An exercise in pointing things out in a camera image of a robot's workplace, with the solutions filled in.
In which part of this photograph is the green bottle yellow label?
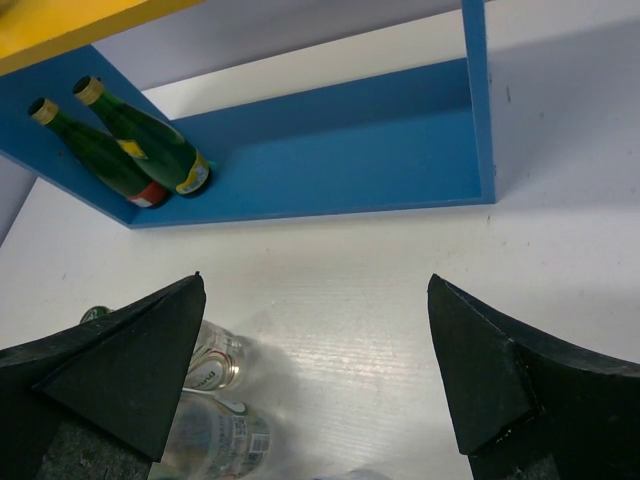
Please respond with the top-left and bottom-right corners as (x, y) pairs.
(73, 76), (214, 197)

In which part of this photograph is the clear glass bottle green cap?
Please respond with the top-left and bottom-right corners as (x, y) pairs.
(80, 305), (251, 392)

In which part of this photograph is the blue and yellow shelf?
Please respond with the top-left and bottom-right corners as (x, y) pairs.
(1, 1), (496, 228)

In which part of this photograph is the green bottle red label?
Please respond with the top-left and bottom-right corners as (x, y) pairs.
(28, 97), (169, 209)

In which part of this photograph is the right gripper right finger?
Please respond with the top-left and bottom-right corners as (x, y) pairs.
(427, 275), (639, 479)

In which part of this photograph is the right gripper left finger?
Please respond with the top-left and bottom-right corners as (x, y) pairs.
(1, 274), (206, 479)

